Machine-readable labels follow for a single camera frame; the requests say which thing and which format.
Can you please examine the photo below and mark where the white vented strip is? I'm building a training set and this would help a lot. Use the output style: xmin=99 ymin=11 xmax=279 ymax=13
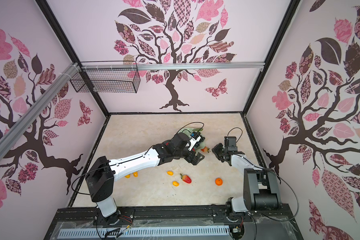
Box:
xmin=56 ymin=226 xmax=230 ymax=240

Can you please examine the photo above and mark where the dark grape bunch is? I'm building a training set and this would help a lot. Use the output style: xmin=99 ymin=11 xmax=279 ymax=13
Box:
xmin=191 ymin=128 xmax=203 ymax=134

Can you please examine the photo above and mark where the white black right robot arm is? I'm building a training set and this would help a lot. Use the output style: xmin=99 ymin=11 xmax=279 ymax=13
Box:
xmin=212 ymin=136 xmax=283 ymax=213

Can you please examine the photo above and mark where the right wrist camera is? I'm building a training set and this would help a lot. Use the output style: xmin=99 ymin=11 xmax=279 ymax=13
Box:
xmin=225 ymin=136 xmax=238 ymax=152

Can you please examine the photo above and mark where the orange mandarin right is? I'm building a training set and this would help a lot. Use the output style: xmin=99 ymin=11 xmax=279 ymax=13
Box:
xmin=215 ymin=178 xmax=223 ymax=186

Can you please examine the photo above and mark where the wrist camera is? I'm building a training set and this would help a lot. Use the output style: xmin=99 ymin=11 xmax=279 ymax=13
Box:
xmin=225 ymin=136 xmax=238 ymax=152
xmin=189 ymin=132 xmax=206 ymax=152

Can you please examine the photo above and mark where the green scalloped fruit bowl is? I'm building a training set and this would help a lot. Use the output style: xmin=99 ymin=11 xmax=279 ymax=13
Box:
xmin=179 ymin=128 xmax=209 ymax=153

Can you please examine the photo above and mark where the aluminium rail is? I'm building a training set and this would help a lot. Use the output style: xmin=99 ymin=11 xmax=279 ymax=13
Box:
xmin=0 ymin=63 xmax=80 ymax=161
xmin=81 ymin=62 xmax=265 ymax=71

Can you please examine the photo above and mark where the large red strawberry front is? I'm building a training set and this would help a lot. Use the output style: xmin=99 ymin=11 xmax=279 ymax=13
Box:
xmin=180 ymin=174 xmax=192 ymax=184

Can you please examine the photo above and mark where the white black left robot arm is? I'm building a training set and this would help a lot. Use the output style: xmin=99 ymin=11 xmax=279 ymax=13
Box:
xmin=84 ymin=132 xmax=205 ymax=218

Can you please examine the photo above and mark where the aluminium rail left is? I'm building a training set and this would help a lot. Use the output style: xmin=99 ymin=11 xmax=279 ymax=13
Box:
xmin=0 ymin=63 xmax=80 ymax=161

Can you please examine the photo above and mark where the aluminium rail back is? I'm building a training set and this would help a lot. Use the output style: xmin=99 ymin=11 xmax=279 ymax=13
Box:
xmin=81 ymin=62 xmax=265 ymax=71

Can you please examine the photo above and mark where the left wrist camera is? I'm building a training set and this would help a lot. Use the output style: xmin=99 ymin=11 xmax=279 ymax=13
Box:
xmin=189 ymin=132 xmax=206 ymax=152

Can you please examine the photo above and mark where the black wire basket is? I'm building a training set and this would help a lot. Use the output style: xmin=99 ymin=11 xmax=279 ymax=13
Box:
xmin=70 ymin=60 xmax=141 ymax=94

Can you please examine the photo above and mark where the black base frame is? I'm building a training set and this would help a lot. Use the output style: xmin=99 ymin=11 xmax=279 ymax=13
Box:
xmin=44 ymin=204 xmax=303 ymax=240

